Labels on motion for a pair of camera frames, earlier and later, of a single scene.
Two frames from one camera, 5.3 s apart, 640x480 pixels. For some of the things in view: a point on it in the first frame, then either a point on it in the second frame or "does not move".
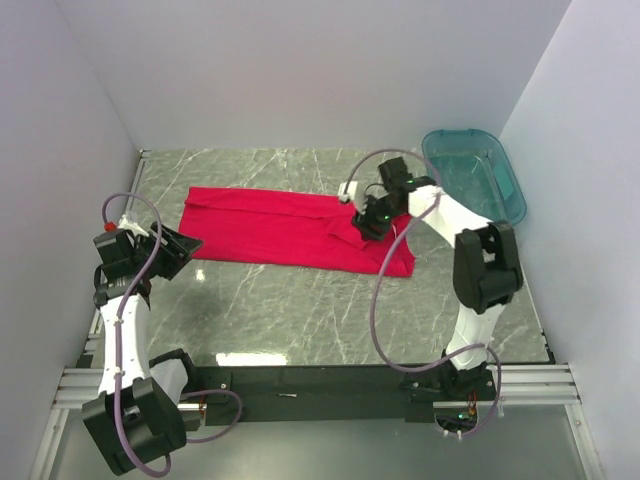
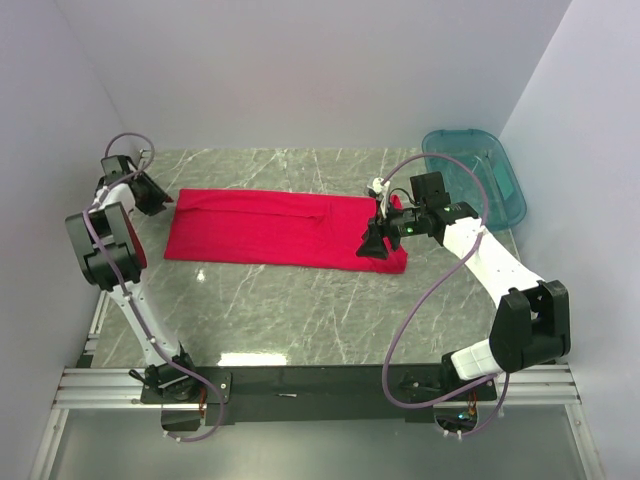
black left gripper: (176, 251) to (159, 197)
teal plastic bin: (474, 168) does not move
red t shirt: (284, 231) does not move
